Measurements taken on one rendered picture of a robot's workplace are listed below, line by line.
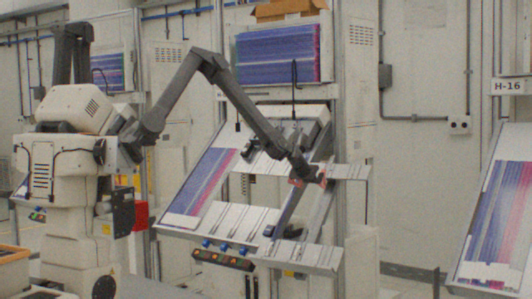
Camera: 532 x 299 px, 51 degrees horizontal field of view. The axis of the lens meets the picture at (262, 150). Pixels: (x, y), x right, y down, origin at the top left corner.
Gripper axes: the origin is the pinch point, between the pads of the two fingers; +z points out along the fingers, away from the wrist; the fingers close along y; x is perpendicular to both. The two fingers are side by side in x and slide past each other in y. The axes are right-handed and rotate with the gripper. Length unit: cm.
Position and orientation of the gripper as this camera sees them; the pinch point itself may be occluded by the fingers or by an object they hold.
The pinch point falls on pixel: (312, 185)
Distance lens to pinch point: 214.8
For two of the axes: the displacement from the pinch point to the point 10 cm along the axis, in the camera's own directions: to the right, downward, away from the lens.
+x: -3.4, 7.8, -5.3
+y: -8.5, -0.1, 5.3
